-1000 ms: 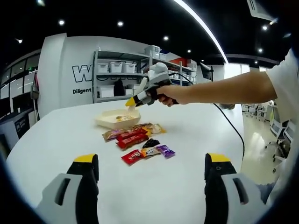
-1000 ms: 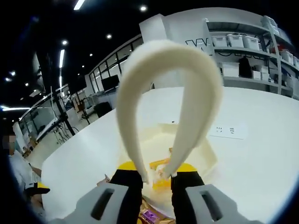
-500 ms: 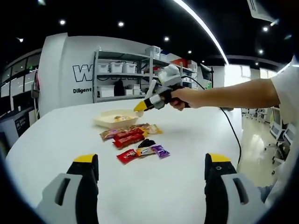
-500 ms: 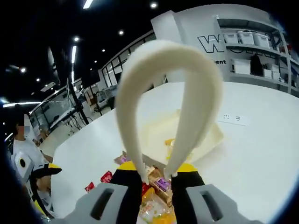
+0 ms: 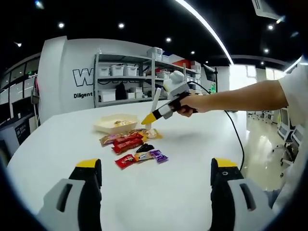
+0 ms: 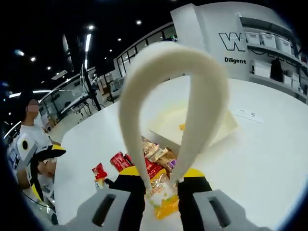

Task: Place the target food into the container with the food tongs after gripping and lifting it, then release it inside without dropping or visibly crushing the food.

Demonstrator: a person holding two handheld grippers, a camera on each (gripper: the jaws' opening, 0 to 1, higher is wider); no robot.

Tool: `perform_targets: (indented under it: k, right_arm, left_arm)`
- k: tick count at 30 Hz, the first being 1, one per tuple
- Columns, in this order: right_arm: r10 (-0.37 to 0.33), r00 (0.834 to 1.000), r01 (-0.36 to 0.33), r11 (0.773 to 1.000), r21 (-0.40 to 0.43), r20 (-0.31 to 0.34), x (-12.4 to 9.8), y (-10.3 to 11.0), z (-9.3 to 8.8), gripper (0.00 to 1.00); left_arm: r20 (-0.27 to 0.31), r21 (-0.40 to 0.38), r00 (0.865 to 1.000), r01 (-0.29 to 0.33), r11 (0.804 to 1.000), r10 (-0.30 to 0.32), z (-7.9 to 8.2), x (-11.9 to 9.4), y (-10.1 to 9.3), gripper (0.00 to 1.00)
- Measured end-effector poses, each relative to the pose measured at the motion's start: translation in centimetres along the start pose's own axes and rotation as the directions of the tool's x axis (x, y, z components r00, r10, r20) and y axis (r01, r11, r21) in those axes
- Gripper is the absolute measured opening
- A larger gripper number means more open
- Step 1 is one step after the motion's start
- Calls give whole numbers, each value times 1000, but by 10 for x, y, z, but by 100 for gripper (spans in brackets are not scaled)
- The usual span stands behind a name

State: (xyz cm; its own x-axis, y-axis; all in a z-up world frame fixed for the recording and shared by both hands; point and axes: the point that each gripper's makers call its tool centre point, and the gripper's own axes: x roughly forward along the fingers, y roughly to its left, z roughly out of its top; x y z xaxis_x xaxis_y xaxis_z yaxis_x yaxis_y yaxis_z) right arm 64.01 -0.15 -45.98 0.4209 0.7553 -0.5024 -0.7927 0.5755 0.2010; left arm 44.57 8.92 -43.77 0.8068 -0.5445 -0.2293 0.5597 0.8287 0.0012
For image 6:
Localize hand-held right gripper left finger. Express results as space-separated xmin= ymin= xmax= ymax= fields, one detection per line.
xmin=56 ymin=167 xmax=147 ymax=231

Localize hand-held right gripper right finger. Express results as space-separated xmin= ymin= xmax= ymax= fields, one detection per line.
xmin=177 ymin=167 xmax=263 ymax=231

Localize white candy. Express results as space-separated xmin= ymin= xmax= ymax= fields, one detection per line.
xmin=95 ymin=179 xmax=106 ymax=192

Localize small red snack packet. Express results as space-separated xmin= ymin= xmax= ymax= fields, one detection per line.
xmin=91 ymin=163 xmax=108 ymax=181

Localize long red snack packet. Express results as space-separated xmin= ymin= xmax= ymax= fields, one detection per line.
xmin=143 ymin=157 xmax=167 ymax=180
xmin=110 ymin=151 xmax=132 ymax=172

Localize brown purple snack packet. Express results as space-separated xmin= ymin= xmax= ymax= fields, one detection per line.
xmin=157 ymin=148 xmax=178 ymax=169

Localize tan snack packet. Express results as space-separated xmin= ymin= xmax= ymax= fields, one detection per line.
xmin=141 ymin=137 xmax=160 ymax=157

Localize cream food container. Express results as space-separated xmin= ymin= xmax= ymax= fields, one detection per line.
xmin=148 ymin=101 xmax=239 ymax=147

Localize person's left hand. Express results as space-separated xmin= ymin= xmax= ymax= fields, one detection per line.
xmin=38 ymin=157 xmax=56 ymax=178

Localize black display stand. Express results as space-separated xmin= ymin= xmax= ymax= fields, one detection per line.
xmin=80 ymin=64 xmax=102 ymax=112

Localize white cardboard box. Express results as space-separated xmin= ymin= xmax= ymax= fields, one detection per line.
xmin=251 ymin=60 xmax=270 ymax=77

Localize black bag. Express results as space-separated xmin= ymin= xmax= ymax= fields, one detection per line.
xmin=270 ymin=59 xmax=283 ymax=81

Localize round ceiling spotlights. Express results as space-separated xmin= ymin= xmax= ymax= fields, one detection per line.
xmin=15 ymin=19 xmax=143 ymax=71

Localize metal shelf rack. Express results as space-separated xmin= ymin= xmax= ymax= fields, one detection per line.
xmin=239 ymin=14 xmax=308 ymax=104

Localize group of white storage bins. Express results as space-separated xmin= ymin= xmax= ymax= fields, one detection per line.
xmin=245 ymin=31 xmax=308 ymax=89

